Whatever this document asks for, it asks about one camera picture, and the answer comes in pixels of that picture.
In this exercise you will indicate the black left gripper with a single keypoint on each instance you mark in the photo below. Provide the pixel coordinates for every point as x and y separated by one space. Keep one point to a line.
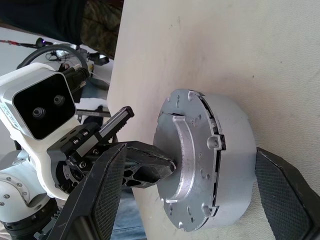
75 142

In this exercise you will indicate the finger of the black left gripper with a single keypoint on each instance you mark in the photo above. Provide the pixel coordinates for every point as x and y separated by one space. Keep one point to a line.
155 175

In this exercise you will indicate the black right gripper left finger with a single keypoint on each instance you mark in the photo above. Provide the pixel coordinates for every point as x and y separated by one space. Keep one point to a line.
100 200

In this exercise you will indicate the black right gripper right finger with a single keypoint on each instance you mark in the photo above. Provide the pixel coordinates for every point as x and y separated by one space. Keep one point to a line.
287 200

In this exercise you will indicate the grey round disc part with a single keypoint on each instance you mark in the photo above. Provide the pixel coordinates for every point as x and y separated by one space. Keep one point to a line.
190 150

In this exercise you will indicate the blue fabric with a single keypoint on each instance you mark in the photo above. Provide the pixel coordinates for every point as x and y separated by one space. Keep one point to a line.
127 225

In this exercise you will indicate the black metal bar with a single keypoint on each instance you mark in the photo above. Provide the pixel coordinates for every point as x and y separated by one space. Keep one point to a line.
90 112

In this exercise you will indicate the camouflage patterned cloth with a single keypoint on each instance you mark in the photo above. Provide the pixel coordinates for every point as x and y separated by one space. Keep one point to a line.
102 27

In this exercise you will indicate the thin red rod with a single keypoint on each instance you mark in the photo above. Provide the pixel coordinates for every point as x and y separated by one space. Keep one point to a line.
15 43

